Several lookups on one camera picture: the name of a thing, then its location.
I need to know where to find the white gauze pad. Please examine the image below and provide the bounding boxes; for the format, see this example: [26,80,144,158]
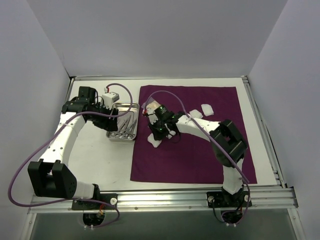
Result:
[189,109,203,119]
[147,134,162,148]
[167,129,176,139]
[201,103,215,117]

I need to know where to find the steel instrument tray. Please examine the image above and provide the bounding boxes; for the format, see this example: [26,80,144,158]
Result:
[106,102,140,142]

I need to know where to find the steel forceps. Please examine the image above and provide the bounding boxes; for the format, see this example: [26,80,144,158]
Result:
[124,119,137,139]
[109,126,124,139]

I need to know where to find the clear bag of cotton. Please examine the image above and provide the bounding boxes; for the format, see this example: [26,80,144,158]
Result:
[142,98,161,115]

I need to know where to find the purple surgical cloth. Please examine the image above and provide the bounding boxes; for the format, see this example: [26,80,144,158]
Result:
[130,85,247,184]

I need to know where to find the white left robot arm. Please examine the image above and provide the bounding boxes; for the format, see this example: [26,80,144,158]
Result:
[27,86,120,210]

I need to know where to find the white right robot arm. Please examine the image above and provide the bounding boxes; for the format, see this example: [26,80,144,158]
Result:
[143,101,248,207]

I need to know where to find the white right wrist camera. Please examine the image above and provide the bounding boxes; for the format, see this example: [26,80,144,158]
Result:
[145,111,159,125]

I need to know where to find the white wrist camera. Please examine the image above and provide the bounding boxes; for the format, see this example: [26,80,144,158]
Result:
[145,111,159,125]
[101,87,120,109]

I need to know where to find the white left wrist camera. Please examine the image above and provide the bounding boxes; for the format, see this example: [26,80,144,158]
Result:
[101,87,120,109]

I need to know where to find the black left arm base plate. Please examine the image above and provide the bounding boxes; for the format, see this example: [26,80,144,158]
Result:
[71,193,118,211]

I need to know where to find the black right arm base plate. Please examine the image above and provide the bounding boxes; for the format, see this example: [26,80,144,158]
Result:
[206,190,248,208]

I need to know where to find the aluminium right rail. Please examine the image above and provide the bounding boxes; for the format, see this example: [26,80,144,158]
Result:
[241,75,288,188]

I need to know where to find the aluminium rail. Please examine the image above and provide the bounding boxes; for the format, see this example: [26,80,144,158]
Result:
[241,75,288,188]
[27,187,299,214]

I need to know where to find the aluminium front rail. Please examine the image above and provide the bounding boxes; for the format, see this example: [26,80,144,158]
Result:
[27,187,299,214]

